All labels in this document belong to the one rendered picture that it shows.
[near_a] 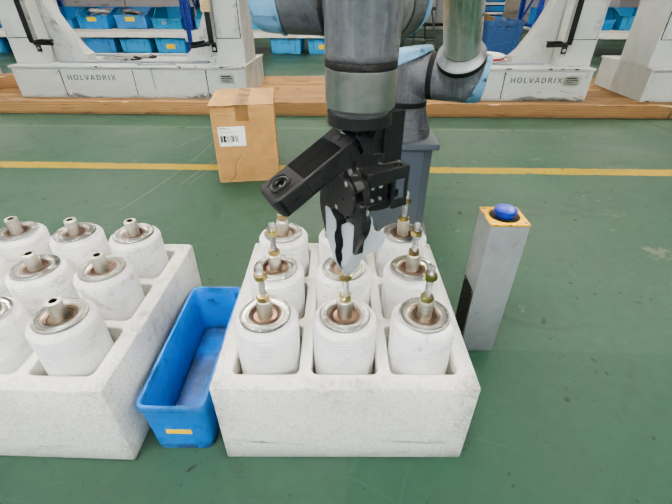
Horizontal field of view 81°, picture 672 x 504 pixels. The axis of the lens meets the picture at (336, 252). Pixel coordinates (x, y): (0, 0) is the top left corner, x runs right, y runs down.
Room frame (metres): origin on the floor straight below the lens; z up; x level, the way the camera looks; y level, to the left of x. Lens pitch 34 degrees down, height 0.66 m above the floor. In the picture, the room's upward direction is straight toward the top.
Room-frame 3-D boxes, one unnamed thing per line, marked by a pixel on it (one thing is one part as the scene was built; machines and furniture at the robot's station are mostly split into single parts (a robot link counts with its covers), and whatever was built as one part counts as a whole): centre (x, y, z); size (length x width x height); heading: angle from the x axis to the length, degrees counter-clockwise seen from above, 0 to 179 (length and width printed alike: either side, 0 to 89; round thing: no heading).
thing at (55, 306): (0.43, 0.41, 0.26); 0.02 x 0.02 x 0.03
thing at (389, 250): (0.67, -0.13, 0.16); 0.10 x 0.10 x 0.18
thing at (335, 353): (0.44, -0.01, 0.16); 0.10 x 0.10 x 0.18
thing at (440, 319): (0.44, -0.13, 0.25); 0.08 x 0.08 x 0.01
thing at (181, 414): (0.52, 0.26, 0.06); 0.30 x 0.11 x 0.12; 0
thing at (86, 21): (5.54, 2.82, 0.36); 0.50 x 0.38 x 0.21; 178
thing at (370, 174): (0.45, -0.03, 0.48); 0.09 x 0.08 x 0.12; 122
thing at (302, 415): (0.55, -0.01, 0.09); 0.39 x 0.39 x 0.18; 0
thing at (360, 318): (0.44, -0.01, 0.25); 0.08 x 0.08 x 0.01
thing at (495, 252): (0.63, -0.30, 0.16); 0.07 x 0.07 x 0.31; 0
